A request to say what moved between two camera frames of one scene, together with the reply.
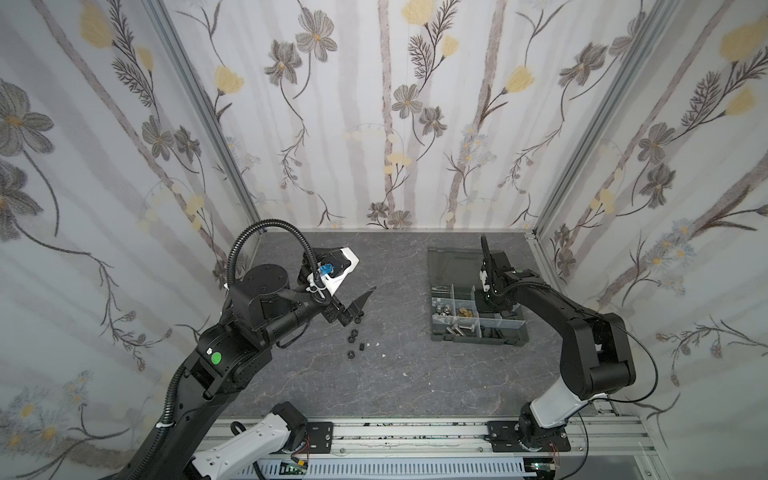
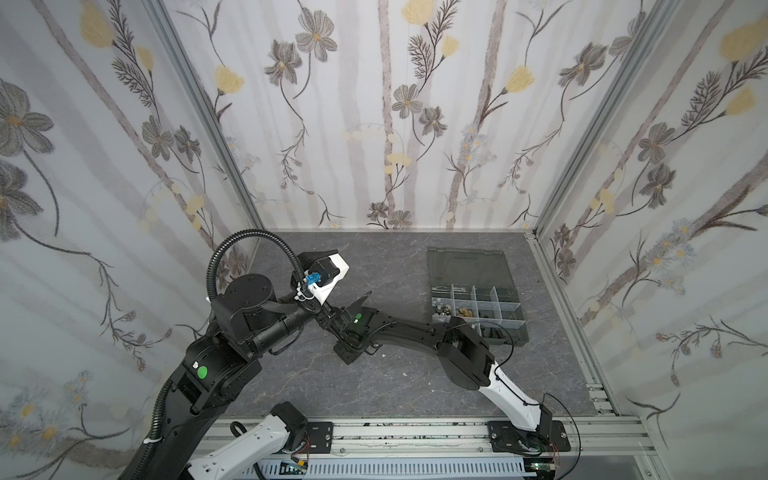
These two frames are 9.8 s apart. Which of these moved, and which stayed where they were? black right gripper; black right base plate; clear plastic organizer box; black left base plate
Moved: black right gripper
Stayed: black left base plate; black right base plate; clear plastic organizer box
